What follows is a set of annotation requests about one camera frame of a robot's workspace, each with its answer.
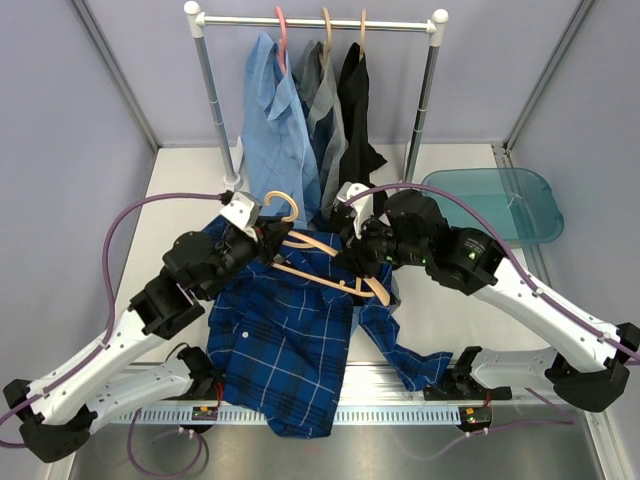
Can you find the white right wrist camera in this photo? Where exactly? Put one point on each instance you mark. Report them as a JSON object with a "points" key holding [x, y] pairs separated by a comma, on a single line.
{"points": [[352, 208]]}

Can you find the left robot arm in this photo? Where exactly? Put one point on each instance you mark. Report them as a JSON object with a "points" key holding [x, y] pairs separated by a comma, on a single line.
{"points": [[60, 412]]}

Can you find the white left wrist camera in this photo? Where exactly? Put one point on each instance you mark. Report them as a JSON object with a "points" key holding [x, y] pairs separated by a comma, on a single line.
{"points": [[242, 211]]}

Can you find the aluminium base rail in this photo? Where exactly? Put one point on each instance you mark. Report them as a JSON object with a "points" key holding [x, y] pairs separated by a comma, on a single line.
{"points": [[366, 384]]}

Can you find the teal transparent plastic tray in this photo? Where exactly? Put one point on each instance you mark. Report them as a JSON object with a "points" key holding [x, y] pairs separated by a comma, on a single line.
{"points": [[518, 203]]}

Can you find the grey shirt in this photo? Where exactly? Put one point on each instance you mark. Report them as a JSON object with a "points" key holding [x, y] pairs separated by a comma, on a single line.
{"points": [[316, 86]]}

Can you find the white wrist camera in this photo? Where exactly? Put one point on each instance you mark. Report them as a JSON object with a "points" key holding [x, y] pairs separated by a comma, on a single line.
{"points": [[242, 211], [352, 208]]}

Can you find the black shirt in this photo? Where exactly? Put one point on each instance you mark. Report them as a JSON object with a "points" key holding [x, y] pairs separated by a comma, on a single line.
{"points": [[360, 158]]}

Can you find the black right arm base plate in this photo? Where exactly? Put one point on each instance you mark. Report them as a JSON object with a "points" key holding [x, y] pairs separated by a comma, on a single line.
{"points": [[455, 386]]}

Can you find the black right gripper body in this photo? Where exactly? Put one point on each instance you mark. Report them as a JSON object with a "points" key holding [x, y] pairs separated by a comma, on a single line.
{"points": [[378, 245]]}

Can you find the beige hanger of plaid shirt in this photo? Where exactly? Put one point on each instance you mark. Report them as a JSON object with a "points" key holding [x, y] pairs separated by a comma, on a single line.
{"points": [[364, 287]]}

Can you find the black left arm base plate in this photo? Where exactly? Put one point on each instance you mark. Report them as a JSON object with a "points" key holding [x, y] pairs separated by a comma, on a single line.
{"points": [[205, 386]]}

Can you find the light blue slotted cable duct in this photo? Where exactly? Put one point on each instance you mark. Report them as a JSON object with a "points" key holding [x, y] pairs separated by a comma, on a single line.
{"points": [[164, 414]]}

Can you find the blue plaid shirt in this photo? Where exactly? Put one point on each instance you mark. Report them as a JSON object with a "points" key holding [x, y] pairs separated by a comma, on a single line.
{"points": [[283, 342]]}

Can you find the pink plastic hanger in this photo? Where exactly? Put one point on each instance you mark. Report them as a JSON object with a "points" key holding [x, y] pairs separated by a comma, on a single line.
{"points": [[281, 55]]}

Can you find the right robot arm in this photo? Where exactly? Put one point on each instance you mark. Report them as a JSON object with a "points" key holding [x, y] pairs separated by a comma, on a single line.
{"points": [[586, 360]]}

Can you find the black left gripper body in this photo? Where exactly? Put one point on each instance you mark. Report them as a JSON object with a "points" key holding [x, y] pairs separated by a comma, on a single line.
{"points": [[237, 252]]}

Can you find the light blue shirt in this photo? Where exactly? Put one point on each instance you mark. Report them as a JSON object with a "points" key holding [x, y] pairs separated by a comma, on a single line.
{"points": [[277, 149]]}

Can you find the beige hanger with black shirt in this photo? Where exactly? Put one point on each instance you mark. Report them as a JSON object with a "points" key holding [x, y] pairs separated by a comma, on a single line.
{"points": [[362, 30]]}

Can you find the white and chrome clothes rack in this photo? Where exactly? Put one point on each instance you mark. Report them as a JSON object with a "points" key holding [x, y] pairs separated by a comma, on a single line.
{"points": [[198, 20]]}

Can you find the beige hanger with grey shirt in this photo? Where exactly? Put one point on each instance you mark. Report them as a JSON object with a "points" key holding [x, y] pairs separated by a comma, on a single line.
{"points": [[328, 43]]}

